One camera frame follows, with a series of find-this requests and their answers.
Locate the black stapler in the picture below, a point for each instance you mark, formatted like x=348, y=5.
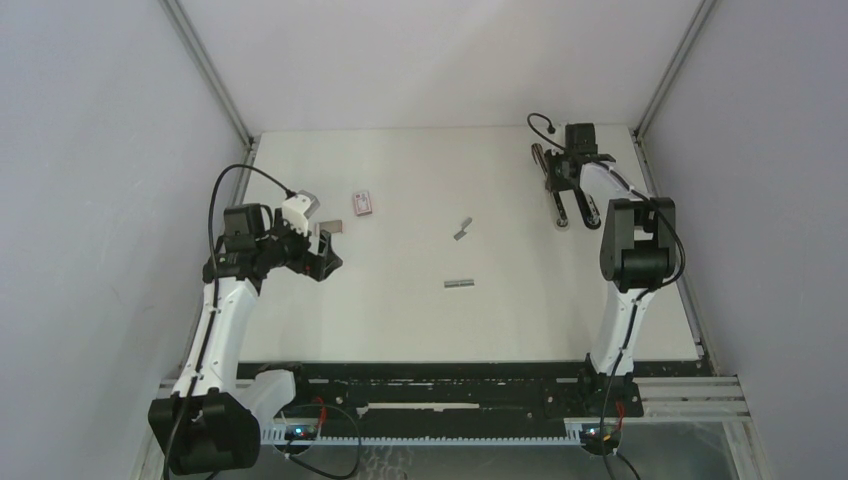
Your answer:
x=588, y=209

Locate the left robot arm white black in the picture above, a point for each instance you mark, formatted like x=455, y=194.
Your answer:
x=205, y=425

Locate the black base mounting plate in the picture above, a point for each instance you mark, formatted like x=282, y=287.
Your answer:
x=489, y=400

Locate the right controller board with wires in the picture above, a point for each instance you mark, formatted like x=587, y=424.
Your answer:
x=604, y=442

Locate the silver black staple remover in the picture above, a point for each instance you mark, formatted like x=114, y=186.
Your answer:
x=539, y=158

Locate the red white staple box sleeve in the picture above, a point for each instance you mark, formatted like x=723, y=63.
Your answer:
x=362, y=203

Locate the controller board with wires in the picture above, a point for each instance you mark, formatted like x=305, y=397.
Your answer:
x=301, y=435
x=604, y=442

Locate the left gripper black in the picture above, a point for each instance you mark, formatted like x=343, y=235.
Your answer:
x=317, y=266

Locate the open staple box tray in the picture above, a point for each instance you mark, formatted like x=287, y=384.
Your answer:
x=332, y=227

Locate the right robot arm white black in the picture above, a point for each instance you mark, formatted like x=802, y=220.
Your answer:
x=639, y=251

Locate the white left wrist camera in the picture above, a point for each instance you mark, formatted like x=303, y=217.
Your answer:
x=297, y=210

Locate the left controller board with wires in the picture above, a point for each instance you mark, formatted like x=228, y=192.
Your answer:
x=301, y=435

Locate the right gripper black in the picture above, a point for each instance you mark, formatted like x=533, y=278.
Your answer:
x=558, y=184

